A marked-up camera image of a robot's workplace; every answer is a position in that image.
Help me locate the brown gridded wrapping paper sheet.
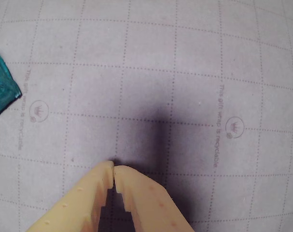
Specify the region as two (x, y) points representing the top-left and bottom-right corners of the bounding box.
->
(0, 0), (293, 232)

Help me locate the blue block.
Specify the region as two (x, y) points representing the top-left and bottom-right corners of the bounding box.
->
(0, 49), (23, 123)

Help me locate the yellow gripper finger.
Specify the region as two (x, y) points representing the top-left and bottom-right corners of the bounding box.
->
(25, 160), (115, 232)
(114, 165), (195, 232)

